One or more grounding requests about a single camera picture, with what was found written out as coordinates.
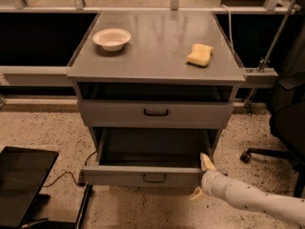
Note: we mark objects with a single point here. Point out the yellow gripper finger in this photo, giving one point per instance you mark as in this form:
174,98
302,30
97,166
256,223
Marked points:
206,163
197,193

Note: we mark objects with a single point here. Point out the grey drawer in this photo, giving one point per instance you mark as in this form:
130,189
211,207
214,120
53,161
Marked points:
153,114
150,157

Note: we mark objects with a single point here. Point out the grey drawer cabinet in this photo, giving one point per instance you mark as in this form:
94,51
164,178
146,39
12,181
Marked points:
153,65

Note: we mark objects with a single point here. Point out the grey top drawer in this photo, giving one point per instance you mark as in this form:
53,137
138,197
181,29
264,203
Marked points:
153,114

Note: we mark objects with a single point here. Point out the black office chair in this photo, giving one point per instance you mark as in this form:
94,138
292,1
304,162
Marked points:
287,107

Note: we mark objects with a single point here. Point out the yellow sponge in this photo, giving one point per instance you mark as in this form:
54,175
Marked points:
200,55

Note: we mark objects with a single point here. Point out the white bowl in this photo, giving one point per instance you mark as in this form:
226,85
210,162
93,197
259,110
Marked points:
112,40

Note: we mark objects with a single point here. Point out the metal diagonal rod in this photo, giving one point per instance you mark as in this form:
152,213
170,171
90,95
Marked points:
270,5

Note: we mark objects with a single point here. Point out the metal frame rail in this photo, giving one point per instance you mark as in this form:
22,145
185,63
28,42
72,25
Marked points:
34,76

